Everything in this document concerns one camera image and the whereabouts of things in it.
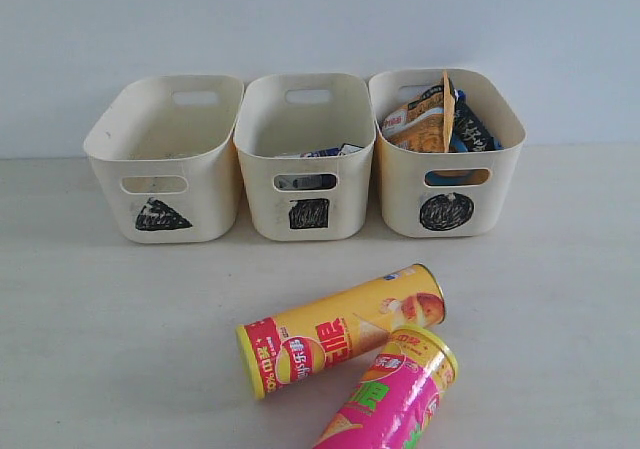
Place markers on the pink chips can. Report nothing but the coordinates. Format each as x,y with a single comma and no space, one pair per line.
397,397

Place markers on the cream bin square mark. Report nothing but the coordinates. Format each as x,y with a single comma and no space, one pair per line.
293,113

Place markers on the purple juice carton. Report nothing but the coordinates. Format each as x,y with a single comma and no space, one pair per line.
347,149

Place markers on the white blue milk carton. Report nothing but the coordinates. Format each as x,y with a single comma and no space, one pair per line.
310,178

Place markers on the blue noodle bag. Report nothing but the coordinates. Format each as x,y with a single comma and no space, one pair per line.
469,135

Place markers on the orange noodle bag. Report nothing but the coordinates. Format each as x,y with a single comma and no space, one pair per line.
424,124

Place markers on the cream bin triangle mark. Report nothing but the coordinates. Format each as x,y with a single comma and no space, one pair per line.
165,160

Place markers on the cream bin circle mark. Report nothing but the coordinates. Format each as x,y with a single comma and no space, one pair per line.
426,195

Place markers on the yellow chips can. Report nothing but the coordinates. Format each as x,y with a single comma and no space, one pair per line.
288,347

